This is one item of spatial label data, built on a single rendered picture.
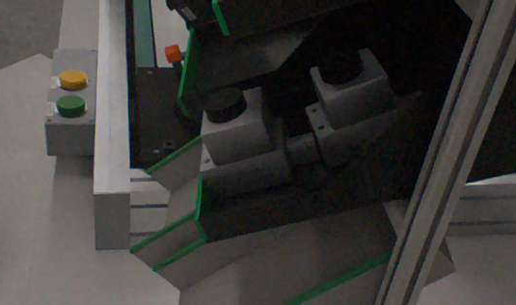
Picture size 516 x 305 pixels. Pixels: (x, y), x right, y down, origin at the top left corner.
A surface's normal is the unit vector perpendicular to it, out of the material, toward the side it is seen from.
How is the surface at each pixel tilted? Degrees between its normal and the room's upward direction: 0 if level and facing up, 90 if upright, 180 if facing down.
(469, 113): 90
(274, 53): 25
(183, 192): 45
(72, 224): 0
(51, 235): 0
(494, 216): 90
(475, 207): 90
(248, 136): 90
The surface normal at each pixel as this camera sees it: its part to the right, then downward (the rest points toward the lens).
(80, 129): 0.16, 0.62
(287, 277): -0.62, -0.62
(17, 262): 0.11, -0.79
